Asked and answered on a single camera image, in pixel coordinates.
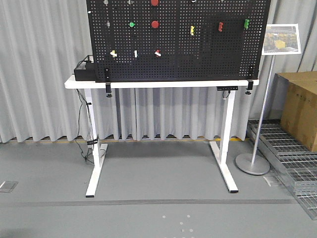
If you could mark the black power supply box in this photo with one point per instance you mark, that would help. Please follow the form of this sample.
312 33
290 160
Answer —
85 69

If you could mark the yellow-lit rotary switch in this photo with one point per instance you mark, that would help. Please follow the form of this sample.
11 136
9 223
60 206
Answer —
113 54

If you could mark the silver sign stand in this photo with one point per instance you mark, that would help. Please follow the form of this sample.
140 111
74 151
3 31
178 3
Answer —
252 163

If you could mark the black board clamp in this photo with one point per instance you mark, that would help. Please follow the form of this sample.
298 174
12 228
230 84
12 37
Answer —
108 83
250 81

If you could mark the brown cardboard box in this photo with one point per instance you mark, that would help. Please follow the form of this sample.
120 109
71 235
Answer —
299 116

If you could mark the grey curtain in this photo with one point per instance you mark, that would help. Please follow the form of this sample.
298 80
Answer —
41 41

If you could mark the yellow toggle handle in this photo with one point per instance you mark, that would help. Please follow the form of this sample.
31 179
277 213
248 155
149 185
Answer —
192 30

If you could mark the left black board clamp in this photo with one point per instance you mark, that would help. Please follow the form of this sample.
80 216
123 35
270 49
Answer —
108 83

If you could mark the red toggle handle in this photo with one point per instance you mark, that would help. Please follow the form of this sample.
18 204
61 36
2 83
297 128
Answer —
220 27

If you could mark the white height-adjustable desk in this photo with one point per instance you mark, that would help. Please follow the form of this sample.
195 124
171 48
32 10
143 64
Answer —
220 152

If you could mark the black perforated pegboard panel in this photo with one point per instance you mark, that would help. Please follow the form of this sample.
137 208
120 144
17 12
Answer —
208 55

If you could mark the green toggle handle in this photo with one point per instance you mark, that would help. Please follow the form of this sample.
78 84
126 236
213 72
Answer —
246 24

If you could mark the upper red mushroom button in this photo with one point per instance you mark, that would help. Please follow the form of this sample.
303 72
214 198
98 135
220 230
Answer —
154 2

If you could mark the red rotary switch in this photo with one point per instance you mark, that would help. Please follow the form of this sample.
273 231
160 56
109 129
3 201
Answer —
157 53

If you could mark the metal floor grating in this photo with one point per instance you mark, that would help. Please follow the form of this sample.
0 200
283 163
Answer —
294 165

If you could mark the lower red mushroom button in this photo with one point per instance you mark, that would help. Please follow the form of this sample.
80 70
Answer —
155 24

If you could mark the right black board clamp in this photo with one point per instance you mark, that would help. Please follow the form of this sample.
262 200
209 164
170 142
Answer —
250 81

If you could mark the desk height control panel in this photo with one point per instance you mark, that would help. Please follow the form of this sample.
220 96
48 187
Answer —
227 88

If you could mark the red mushroom button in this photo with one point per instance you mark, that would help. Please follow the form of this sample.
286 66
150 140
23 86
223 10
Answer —
154 2
155 24

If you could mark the framed photo sign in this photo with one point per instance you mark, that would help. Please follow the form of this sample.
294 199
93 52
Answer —
281 39

